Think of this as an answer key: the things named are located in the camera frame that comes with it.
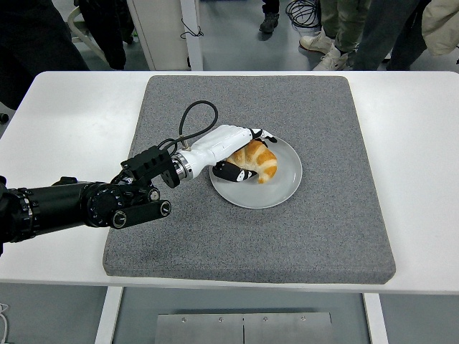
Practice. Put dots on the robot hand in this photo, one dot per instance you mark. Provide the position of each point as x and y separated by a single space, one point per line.
218 143

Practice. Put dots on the golden croissant bread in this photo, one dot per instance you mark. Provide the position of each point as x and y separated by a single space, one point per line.
260 159

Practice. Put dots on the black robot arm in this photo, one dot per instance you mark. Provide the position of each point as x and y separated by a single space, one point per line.
54 204

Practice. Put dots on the grey round plate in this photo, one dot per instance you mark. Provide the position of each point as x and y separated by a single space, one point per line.
265 195

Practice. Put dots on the grey metal plate with screws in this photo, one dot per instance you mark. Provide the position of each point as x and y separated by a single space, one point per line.
215 329

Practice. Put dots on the grey speckled mat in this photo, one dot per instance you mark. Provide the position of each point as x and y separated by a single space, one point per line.
251 243

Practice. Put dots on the white cabinet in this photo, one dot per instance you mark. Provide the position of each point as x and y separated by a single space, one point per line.
157 32

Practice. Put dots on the person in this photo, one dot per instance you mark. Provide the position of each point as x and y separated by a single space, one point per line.
111 32
269 21
337 32
391 32
32 39

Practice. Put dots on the white chair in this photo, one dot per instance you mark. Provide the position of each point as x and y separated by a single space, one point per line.
84 36

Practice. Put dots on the white table leg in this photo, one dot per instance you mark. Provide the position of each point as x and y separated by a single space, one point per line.
376 322
107 319

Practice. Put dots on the small black object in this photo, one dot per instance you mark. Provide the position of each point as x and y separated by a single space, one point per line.
3 117

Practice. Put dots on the beige jacket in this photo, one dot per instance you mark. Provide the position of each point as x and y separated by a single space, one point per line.
443 25

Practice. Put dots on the white post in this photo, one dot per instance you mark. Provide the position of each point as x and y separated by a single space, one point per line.
193 53

